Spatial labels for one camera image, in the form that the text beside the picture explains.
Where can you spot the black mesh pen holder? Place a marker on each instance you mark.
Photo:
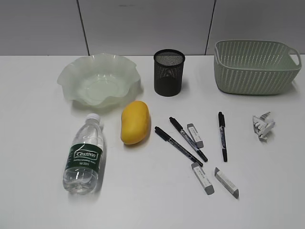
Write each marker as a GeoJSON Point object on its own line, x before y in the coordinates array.
{"type": "Point", "coordinates": [168, 72]}

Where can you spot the frosted green wavy plate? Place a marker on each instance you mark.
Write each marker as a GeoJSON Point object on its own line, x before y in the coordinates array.
{"type": "Point", "coordinates": [98, 80]}

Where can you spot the yellow mango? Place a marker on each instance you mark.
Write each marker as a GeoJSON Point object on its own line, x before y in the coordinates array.
{"type": "Point", "coordinates": [135, 120]}

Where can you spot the clear water bottle green label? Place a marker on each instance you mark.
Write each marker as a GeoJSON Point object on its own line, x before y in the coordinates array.
{"type": "Point", "coordinates": [84, 160]}

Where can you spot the light green plastic basket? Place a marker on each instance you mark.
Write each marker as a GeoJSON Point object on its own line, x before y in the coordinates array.
{"type": "Point", "coordinates": [254, 67]}

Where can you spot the white grey eraser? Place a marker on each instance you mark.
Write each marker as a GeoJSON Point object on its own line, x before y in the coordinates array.
{"type": "Point", "coordinates": [195, 135]}
{"type": "Point", "coordinates": [202, 178]}
{"type": "Point", "coordinates": [226, 182]}

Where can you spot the black marker pen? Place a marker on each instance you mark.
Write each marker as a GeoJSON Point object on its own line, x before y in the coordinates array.
{"type": "Point", "coordinates": [222, 135]}
{"type": "Point", "coordinates": [169, 139]}
{"type": "Point", "coordinates": [180, 129]}

